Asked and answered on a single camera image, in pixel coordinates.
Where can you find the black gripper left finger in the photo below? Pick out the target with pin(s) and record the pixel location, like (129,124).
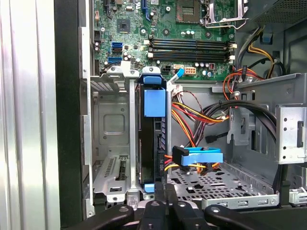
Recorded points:
(153,215)

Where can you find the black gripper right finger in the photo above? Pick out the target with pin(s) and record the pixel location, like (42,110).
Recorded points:
(184,215)

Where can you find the hard disk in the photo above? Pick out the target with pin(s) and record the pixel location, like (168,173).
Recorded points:
(154,103)

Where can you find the grey metal disk bay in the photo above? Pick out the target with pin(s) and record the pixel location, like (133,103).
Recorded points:
(112,119)

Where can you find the black open PC case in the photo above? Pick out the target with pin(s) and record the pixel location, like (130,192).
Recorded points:
(67,95)

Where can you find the grey metal drive cage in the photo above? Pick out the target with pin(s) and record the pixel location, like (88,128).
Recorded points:
(266,86)

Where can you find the RAM slot with white clips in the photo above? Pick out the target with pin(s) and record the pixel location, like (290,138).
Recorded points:
(192,58)
(192,45)

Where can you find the RAM slot with black clips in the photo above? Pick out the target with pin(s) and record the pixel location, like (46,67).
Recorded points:
(192,39)
(192,52)

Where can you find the green motherboard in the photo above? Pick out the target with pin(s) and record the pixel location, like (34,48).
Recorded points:
(136,24)

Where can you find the metal locking lever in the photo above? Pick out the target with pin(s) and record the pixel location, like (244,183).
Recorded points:
(223,27)

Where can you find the metal socket cover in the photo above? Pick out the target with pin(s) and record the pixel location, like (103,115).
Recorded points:
(209,13)

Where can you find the CPU socket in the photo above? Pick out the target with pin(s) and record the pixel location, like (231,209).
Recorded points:
(188,10)

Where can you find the blue expansion slot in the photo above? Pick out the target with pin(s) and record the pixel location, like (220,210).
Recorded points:
(144,7)

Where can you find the grey power supply unit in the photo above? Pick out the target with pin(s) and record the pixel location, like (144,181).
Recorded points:
(283,12)

